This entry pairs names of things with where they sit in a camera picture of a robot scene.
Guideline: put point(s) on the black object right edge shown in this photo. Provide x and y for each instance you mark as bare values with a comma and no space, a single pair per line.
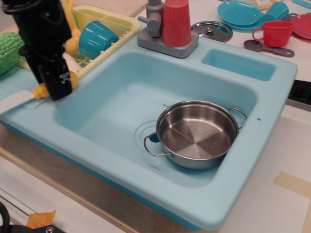
301,92

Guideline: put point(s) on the yellow plastic spoon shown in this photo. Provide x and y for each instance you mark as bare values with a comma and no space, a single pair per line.
72,44

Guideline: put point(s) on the green toy vegetable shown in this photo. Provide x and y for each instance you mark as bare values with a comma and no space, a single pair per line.
10,43

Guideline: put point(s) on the grey toy faucet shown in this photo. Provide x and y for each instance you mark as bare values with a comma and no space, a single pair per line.
151,36

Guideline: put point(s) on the red plastic plate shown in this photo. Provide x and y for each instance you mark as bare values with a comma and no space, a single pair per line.
302,25

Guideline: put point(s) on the blue plastic cup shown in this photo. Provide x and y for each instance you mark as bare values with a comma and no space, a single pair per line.
277,11

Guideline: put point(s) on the steel pot lid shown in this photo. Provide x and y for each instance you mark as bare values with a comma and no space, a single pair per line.
213,30

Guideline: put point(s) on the red plastic cup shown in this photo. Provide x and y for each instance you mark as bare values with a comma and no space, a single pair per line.
176,23

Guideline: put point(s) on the grey plastic spoon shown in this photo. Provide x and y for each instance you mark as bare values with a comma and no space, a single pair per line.
258,46

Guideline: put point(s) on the beige masking tape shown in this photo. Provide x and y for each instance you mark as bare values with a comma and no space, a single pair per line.
298,186

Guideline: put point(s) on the red mug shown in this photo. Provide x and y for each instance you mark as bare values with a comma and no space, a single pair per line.
275,33

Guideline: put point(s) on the orange tape piece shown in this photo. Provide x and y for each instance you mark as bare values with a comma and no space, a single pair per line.
37,220

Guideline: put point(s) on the blue cup in rack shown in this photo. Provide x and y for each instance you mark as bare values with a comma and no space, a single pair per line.
96,38

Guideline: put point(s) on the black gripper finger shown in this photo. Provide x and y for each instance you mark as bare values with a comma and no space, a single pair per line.
57,83

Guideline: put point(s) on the white plate in rack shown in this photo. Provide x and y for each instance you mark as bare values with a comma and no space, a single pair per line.
72,63

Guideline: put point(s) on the blue plastic plate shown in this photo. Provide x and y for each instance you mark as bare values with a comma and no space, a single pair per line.
240,15

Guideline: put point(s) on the yellow dish rack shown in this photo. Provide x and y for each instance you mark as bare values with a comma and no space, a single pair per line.
124,27

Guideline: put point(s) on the stainless steel pot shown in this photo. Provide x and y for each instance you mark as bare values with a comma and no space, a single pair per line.
196,134

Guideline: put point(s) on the white knife yellow handle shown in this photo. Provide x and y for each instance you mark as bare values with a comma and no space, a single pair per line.
23,97

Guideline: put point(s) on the light blue toy sink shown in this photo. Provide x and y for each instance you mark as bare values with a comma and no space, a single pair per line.
107,126

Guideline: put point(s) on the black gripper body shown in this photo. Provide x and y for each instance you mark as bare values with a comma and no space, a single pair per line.
43,27

